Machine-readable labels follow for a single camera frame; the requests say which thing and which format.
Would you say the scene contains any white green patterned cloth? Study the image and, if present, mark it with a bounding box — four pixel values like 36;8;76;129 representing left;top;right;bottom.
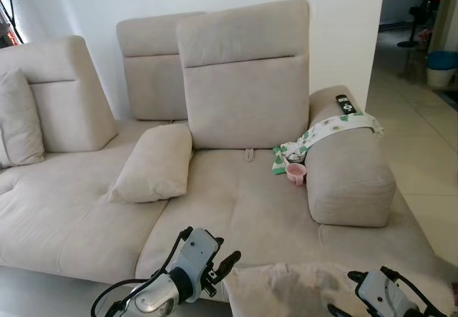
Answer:
272;112;384;176

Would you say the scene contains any beige sofa backrest cushion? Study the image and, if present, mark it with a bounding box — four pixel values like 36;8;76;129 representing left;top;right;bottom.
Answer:
176;0;311;150
0;36;119;153
117;12;207;122

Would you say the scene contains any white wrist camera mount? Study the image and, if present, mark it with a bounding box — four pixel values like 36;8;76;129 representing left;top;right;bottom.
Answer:
356;270;403;317
174;228;220;291

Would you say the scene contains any black standing fan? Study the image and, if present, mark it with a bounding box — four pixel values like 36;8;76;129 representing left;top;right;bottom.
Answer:
397;0;441;49

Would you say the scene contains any pink cup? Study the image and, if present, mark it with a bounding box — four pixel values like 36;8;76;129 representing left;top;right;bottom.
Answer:
286;162;308;187

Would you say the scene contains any beige fabric sofa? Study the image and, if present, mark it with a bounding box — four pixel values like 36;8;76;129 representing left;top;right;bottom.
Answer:
0;0;458;316

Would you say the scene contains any blue and white bin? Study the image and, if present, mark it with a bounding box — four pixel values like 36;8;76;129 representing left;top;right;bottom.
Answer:
427;50;458;89

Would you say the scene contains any black remote control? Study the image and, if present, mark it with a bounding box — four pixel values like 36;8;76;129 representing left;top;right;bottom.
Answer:
336;94;357;116

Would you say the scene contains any black tripod stand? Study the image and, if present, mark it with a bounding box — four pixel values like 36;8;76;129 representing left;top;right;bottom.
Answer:
0;0;26;48

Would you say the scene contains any olive curtain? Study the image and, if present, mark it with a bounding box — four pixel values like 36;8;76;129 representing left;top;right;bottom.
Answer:
429;0;458;53

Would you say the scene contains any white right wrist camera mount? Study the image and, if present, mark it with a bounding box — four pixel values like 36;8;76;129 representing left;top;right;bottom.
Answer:
356;270;403;317

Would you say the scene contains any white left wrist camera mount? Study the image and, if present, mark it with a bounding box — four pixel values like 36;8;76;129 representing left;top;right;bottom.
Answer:
174;228;220;291

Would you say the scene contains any beige stained throw pillow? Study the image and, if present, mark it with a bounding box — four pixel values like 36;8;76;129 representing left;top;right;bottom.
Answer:
224;262;362;317

